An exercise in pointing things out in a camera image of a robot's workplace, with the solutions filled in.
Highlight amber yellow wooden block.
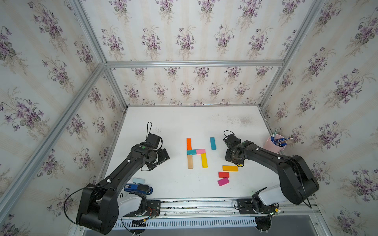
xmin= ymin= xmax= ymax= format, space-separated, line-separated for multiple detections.
xmin=222 ymin=166 xmax=238 ymax=172

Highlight red wooden block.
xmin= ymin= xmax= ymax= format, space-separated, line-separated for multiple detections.
xmin=218 ymin=172 xmax=230 ymax=179

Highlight long teal wooden block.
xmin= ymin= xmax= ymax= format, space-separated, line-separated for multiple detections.
xmin=210 ymin=137 xmax=217 ymax=150

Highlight magenta wooden block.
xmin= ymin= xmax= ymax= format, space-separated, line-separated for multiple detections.
xmin=218 ymin=178 xmax=229 ymax=186

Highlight small teal wooden block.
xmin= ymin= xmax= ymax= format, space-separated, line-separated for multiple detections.
xmin=187 ymin=149 xmax=197 ymax=155

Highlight natural wood block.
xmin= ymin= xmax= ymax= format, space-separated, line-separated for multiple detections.
xmin=187 ymin=155 xmax=194 ymax=169

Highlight pink wooden block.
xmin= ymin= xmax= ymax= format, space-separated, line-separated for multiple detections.
xmin=196 ymin=149 xmax=206 ymax=154

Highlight orange wooden block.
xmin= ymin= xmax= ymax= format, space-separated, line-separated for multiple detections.
xmin=187 ymin=138 xmax=192 ymax=150

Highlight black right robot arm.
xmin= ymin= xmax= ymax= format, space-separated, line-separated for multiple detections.
xmin=224 ymin=138 xmax=320 ymax=206

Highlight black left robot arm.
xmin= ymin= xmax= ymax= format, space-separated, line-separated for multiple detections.
xmin=76 ymin=142 xmax=169 ymax=235

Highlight light blue eraser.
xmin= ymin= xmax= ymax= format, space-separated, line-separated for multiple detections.
xmin=132 ymin=178 xmax=145 ymax=184

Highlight blue stapler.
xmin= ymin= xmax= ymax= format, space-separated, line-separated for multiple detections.
xmin=124 ymin=184 xmax=153 ymax=195

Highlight pink pen cup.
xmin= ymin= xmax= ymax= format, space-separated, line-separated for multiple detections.
xmin=262 ymin=134 xmax=287 ymax=153

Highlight blue pens in cup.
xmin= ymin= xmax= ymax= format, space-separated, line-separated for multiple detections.
xmin=270 ymin=128 xmax=293 ymax=147

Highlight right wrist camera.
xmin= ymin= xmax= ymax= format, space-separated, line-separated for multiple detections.
xmin=223 ymin=133 xmax=241 ymax=149

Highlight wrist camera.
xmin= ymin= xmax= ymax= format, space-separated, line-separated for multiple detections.
xmin=145 ymin=133 xmax=162 ymax=149
xmin=223 ymin=133 xmax=241 ymax=149

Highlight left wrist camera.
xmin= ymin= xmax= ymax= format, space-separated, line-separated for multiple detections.
xmin=145 ymin=133 xmax=162 ymax=149

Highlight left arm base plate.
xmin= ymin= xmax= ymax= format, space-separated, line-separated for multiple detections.
xmin=120 ymin=200 xmax=161 ymax=218

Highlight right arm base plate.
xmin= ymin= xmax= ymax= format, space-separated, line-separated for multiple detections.
xmin=234 ymin=198 xmax=277 ymax=214

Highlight aluminium mounting rail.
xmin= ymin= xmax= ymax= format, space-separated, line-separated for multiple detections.
xmin=112 ymin=198 xmax=321 ymax=231

